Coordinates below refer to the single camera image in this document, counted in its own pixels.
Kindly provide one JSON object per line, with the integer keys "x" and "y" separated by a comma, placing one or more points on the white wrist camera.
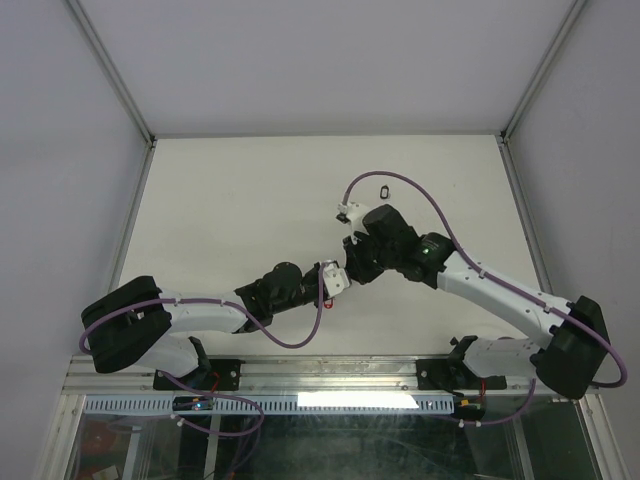
{"x": 352, "y": 215}
{"x": 335, "y": 279}

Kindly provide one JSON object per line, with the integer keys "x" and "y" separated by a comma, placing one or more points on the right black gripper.
{"x": 354, "y": 267}

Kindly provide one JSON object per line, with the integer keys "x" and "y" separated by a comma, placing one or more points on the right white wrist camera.
{"x": 352, "y": 215}

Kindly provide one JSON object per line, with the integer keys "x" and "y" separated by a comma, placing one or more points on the white slotted cable duct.
{"x": 305, "y": 403}

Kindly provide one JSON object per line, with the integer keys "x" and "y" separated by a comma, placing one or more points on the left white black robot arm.
{"x": 140, "y": 323}

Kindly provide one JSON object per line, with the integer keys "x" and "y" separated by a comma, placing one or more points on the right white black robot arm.
{"x": 562, "y": 342}

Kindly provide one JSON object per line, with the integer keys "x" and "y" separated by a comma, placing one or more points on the aluminium mounting rail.
{"x": 264, "y": 375}

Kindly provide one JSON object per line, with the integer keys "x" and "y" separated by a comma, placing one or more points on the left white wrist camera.
{"x": 335, "y": 279}

